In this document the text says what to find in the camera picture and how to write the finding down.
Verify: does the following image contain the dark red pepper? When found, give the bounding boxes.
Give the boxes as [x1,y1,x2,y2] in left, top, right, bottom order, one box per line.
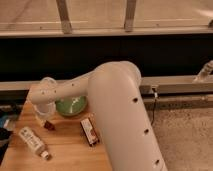
[44,121,55,131]

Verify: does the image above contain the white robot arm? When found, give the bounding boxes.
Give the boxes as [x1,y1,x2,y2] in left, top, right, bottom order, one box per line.
[28,61,168,171]

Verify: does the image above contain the white bottle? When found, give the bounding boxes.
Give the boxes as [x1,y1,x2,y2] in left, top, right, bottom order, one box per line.
[18,127,51,160]

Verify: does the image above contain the green bowl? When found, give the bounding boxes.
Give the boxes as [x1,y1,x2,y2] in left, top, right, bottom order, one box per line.
[55,96,87,117]

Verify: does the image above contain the dark objects at left edge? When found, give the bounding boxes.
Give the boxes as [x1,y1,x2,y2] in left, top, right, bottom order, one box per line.
[0,116,12,164]

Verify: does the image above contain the white and brown box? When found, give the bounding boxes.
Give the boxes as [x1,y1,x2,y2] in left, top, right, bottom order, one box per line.
[80,118,99,146]

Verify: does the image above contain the black cable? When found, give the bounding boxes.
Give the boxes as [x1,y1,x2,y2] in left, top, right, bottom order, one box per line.
[150,87,159,126]

